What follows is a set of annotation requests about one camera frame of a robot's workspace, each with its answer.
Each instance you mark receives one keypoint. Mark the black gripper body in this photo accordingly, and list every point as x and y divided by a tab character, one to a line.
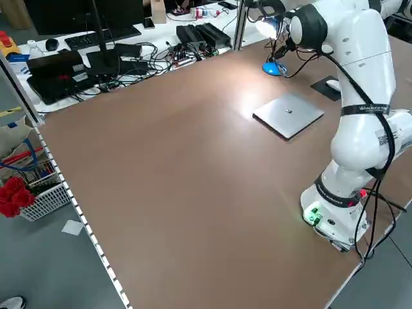
272	6
284	48

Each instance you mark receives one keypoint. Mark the blue desk lamp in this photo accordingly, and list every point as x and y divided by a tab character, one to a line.
270	68

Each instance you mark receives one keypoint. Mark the black mouse mat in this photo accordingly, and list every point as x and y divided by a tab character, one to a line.
322	87

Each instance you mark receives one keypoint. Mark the white computer mouse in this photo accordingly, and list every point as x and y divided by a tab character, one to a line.
333	84

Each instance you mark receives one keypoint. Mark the black power supply unit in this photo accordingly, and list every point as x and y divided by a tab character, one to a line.
190	35
215	33

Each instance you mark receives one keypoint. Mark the silver closed laptop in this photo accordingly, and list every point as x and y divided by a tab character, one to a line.
288	116

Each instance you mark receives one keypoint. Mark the brown cardboard box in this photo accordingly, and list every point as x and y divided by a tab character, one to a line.
158	11

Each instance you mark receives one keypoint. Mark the black keyboard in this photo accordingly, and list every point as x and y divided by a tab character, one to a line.
125	32

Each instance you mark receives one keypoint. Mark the black monitor stand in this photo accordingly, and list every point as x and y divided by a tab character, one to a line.
104	62

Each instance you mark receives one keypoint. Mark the black computer monitor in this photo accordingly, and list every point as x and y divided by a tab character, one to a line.
64	16

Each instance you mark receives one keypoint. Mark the black computer mouse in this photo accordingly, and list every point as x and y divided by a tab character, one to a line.
52	44

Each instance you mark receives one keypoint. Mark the black flat case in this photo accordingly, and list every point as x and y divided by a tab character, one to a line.
51	83

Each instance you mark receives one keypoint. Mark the white plastic bottle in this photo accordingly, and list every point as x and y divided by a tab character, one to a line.
33	50

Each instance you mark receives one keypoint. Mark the white paper sheet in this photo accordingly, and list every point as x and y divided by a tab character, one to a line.
72	227

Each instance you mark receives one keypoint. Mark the white plastic basket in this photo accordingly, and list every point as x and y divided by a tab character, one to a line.
48	201

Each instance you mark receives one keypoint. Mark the white tote bag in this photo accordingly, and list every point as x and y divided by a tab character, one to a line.
13	138

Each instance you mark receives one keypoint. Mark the red artificial flowers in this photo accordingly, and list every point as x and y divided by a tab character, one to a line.
14	196

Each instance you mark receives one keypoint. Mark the person's foot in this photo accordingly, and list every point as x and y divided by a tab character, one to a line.
11	303

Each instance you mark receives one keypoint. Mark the aluminium frame post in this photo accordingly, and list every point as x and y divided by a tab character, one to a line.
240	25
19	91

